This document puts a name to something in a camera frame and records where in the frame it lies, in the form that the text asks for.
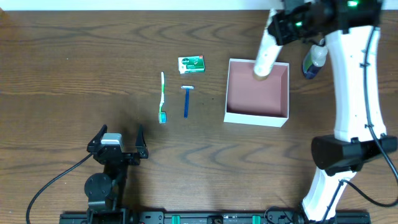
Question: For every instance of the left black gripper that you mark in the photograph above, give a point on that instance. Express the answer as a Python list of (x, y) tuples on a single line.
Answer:
[(130, 156)]

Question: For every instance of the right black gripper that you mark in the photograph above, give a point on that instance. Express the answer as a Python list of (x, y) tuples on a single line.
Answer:
[(280, 28)]

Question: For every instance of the clear pump sanitizer bottle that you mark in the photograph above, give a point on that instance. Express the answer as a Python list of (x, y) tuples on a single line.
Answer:
[(314, 59)]

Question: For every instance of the white cream tube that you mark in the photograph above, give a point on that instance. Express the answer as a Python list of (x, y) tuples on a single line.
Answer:
[(267, 53)]

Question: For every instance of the green Dettol soap bar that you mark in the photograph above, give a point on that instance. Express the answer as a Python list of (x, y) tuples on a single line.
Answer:
[(191, 64)]

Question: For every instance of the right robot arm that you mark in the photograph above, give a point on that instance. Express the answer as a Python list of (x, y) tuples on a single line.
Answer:
[(351, 33)]

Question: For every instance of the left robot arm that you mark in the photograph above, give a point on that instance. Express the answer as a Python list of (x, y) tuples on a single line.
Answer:
[(105, 189)]

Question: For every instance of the green white toothbrush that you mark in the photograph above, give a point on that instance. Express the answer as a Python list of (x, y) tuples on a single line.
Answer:
[(162, 115)]

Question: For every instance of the blue disposable razor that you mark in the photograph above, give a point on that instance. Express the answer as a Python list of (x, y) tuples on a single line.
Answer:
[(187, 89)]

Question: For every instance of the white box pink interior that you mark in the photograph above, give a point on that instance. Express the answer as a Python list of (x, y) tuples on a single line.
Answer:
[(256, 102)]

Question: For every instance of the black mounting rail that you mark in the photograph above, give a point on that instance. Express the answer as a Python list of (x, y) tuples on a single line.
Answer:
[(273, 216)]

